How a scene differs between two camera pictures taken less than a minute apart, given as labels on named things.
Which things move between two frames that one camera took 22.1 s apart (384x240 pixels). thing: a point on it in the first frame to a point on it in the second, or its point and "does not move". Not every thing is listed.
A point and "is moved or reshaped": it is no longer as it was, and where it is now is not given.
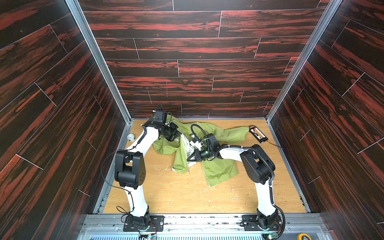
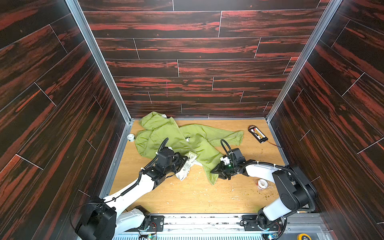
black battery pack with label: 258,134 does not move
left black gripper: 173,132 to 179,163
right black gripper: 198,154 to 222,167
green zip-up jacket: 201,142 is moved or reshaped
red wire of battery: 276,145 does not move
